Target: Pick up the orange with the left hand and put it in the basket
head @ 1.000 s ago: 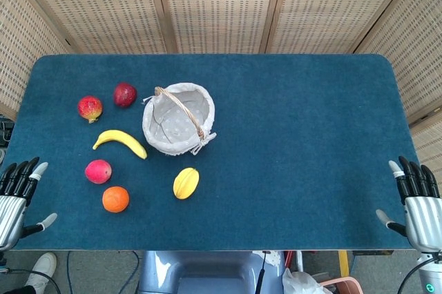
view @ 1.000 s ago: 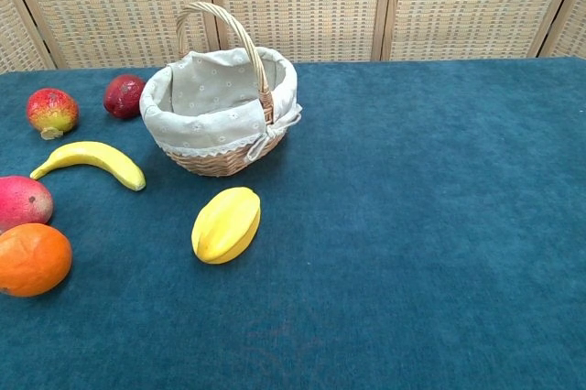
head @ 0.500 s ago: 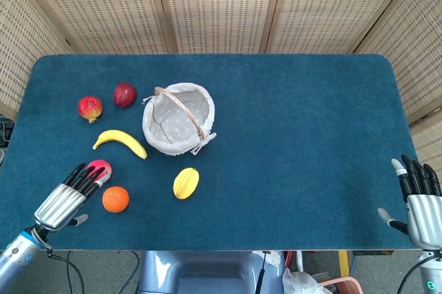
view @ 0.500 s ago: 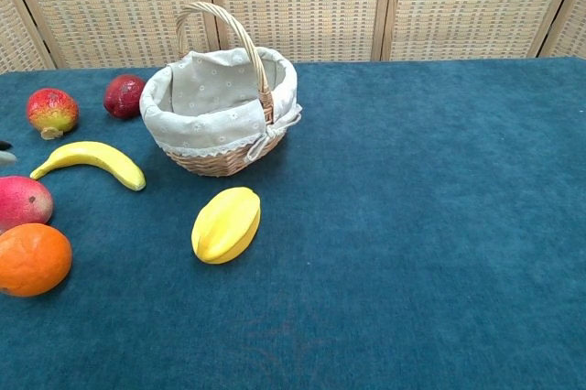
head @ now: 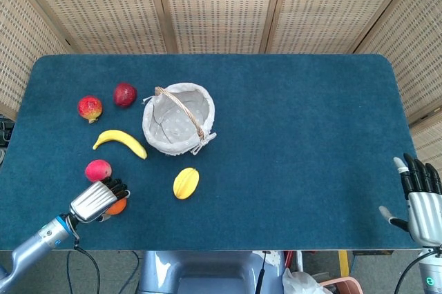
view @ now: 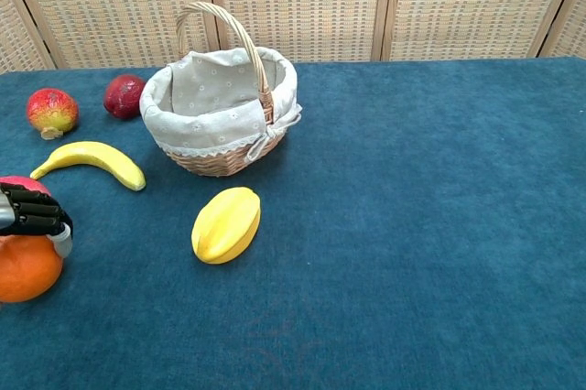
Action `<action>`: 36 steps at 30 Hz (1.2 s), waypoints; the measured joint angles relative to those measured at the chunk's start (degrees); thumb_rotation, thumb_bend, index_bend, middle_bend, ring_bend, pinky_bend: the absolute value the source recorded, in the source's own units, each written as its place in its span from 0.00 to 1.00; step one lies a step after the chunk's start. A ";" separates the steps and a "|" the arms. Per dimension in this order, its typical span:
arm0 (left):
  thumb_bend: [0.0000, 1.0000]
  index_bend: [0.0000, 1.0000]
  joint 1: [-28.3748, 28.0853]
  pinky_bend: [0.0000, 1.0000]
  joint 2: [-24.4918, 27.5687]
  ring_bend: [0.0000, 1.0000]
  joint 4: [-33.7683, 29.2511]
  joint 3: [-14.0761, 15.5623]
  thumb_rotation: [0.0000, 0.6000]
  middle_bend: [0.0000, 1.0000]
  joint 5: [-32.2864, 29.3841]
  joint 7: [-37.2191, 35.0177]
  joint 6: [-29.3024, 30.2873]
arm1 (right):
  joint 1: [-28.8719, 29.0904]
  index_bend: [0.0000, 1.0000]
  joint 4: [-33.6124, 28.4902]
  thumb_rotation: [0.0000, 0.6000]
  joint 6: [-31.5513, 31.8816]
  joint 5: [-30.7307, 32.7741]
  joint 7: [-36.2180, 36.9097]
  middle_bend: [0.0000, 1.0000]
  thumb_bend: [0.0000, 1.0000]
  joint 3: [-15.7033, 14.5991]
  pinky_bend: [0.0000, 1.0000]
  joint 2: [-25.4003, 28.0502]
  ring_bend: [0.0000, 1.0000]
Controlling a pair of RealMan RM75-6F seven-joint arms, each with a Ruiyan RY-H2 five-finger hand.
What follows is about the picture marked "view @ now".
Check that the yellow starfruit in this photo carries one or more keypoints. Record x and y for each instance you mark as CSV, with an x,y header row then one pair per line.
x,y
226,225

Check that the red yellow pomegranate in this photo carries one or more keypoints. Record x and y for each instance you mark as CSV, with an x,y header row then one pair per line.
x,y
51,111

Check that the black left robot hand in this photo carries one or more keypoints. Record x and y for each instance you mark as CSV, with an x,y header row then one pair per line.
x,y
32,216

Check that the dark red apple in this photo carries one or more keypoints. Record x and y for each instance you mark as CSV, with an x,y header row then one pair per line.
x,y
122,96

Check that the wicker basket with cloth liner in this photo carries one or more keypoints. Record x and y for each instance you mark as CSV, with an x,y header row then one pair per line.
x,y
220,106

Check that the woven folding screen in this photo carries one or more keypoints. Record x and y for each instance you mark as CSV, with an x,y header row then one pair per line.
x,y
311,1

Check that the yellow banana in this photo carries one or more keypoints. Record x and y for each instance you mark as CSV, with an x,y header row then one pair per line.
x,y
98,159

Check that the pink red fruit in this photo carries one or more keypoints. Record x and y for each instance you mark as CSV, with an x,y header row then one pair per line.
x,y
23,183

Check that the blue table cloth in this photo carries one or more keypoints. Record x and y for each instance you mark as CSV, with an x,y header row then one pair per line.
x,y
366,225

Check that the orange fruit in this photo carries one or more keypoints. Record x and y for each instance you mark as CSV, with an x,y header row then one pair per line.
x,y
25,268

